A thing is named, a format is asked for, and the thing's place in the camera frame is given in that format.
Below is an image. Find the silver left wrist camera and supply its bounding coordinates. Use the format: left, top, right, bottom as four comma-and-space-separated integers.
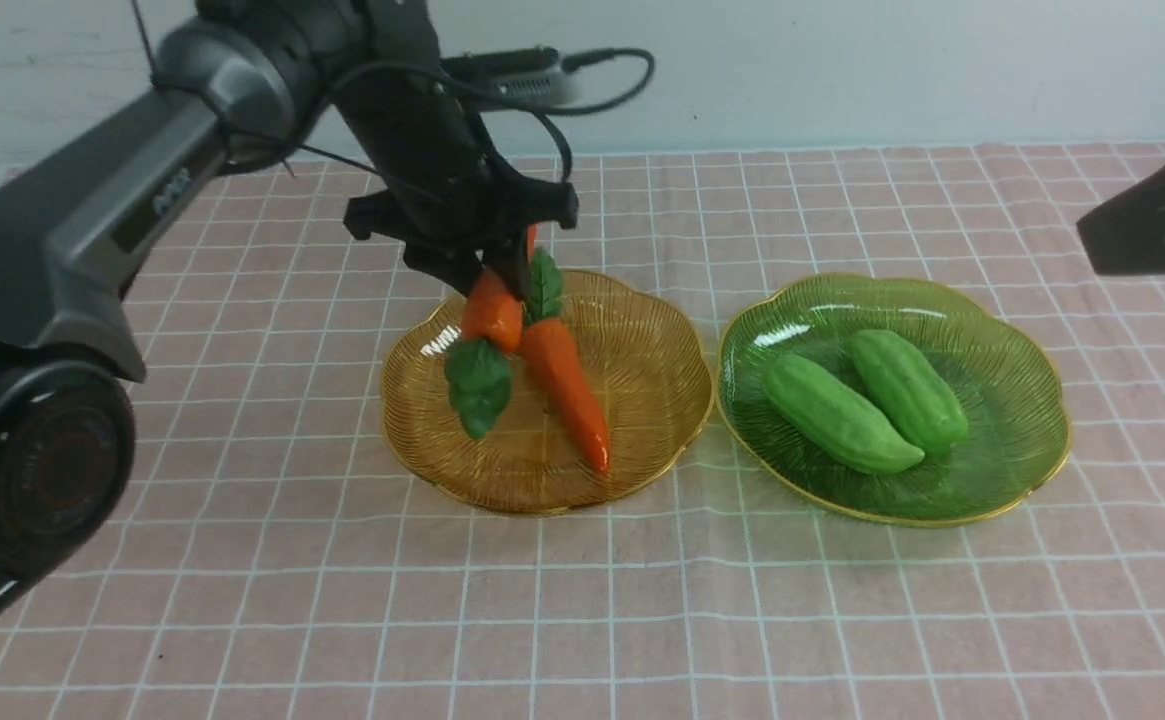
442, 45, 583, 108

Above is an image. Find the amber ribbed plastic plate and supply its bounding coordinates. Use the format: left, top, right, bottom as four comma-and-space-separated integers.
380, 268, 714, 515

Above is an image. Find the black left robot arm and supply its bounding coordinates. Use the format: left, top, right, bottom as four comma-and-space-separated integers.
0, 1, 578, 614

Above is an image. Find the orange toy carrot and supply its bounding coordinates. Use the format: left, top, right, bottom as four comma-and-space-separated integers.
442, 268, 524, 442
518, 247, 610, 477

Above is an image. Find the green ribbed plastic plate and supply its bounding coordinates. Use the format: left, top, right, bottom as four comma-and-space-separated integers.
716, 273, 1072, 528

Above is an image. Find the pink checkered tablecloth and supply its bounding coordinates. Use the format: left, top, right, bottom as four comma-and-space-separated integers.
0, 143, 1165, 719

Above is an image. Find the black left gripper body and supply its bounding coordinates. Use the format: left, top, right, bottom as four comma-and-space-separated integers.
341, 70, 579, 254

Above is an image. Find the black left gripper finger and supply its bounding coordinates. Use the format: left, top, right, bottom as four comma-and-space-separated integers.
487, 228, 535, 302
403, 245, 483, 297

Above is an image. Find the green toy gourd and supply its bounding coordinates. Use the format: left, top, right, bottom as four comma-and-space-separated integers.
761, 354, 926, 475
847, 329, 970, 456

